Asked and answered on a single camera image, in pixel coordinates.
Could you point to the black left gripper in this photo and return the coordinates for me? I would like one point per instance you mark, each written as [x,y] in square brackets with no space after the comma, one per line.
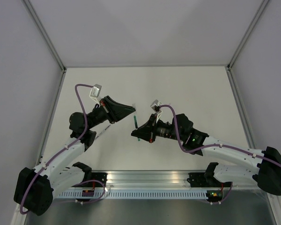
[108,103]

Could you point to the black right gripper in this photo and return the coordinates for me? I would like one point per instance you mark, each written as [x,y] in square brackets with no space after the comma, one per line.
[147,131]

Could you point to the green gel pen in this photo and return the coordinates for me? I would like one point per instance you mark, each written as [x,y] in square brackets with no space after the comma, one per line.
[136,124]

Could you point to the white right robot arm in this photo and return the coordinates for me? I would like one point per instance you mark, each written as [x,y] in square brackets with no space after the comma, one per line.
[262,167]

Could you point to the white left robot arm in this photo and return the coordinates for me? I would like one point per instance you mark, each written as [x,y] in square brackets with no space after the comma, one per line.
[36,188]

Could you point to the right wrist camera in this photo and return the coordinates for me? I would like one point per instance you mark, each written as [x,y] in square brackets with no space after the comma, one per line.
[156,106]

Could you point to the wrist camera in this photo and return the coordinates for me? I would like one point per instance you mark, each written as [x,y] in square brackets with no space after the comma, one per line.
[156,106]
[95,93]

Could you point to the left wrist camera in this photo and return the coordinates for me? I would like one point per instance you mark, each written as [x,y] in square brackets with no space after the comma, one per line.
[95,93]

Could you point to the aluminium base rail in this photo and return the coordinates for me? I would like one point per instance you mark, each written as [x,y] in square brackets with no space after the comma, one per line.
[148,179]

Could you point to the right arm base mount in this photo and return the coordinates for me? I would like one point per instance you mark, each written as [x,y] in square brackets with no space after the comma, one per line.
[197,180]

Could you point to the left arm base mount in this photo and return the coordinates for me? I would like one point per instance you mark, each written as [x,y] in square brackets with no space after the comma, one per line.
[96,179]

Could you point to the white slotted cable duct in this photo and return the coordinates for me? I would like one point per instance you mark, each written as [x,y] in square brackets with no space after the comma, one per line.
[133,194]

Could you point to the right aluminium frame post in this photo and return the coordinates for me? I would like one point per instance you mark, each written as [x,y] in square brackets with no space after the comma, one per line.
[257,16]

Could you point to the aluminium frame post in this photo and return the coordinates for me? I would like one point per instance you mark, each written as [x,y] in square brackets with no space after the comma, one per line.
[40,27]
[257,16]

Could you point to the left aluminium frame post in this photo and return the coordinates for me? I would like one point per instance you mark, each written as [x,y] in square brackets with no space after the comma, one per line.
[40,27]

